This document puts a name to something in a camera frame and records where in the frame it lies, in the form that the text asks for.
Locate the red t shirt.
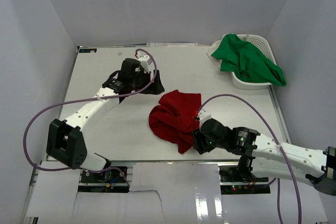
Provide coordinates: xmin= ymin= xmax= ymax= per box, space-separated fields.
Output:
xmin=149 ymin=90 xmax=202 ymax=154

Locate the green t shirt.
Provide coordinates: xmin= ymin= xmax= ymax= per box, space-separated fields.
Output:
xmin=211 ymin=33 xmax=287 ymax=87

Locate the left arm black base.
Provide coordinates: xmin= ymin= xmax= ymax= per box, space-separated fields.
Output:
xmin=78 ymin=169 xmax=129 ymax=193

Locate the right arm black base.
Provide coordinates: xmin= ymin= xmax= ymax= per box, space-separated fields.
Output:
xmin=219 ymin=165 xmax=270 ymax=195

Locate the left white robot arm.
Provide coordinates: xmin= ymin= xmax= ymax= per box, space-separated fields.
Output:
xmin=46 ymin=55 xmax=164 ymax=171

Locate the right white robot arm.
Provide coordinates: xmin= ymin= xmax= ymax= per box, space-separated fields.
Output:
xmin=193 ymin=118 xmax=335 ymax=196

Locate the black label sticker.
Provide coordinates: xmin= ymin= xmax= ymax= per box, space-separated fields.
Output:
xmin=78 ymin=48 xmax=97 ymax=54

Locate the white t shirt in basket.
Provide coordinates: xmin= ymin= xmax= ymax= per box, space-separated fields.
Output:
xmin=206 ymin=40 xmax=221 ymax=69

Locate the white plastic laundry basket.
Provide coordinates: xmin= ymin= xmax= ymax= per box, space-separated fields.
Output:
xmin=219 ymin=33 xmax=277 ymax=90

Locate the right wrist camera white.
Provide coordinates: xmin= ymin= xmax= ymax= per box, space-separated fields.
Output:
xmin=194 ymin=109 xmax=212 ymax=123

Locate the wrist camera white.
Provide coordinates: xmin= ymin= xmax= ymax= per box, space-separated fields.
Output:
xmin=136 ymin=54 xmax=154 ymax=73
xmin=194 ymin=109 xmax=212 ymax=123

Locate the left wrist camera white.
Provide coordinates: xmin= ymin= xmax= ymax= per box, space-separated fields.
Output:
xmin=136 ymin=54 xmax=154 ymax=73

